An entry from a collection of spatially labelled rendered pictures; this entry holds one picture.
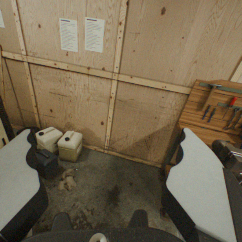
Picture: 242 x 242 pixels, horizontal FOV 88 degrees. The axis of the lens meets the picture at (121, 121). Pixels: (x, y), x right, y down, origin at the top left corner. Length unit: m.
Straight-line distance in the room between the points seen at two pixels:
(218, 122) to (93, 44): 1.66
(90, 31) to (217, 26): 1.21
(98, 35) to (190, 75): 1.08
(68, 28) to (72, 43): 0.14
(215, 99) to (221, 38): 0.57
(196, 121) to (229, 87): 0.45
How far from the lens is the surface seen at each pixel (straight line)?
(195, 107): 1.63
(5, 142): 1.04
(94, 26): 1.67
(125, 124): 1.77
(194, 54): 1.59
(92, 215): 1.65
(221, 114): 1.76
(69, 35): 1.79
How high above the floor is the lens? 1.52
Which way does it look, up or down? 29 degrees down
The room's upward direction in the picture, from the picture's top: 10 degrees clockwise
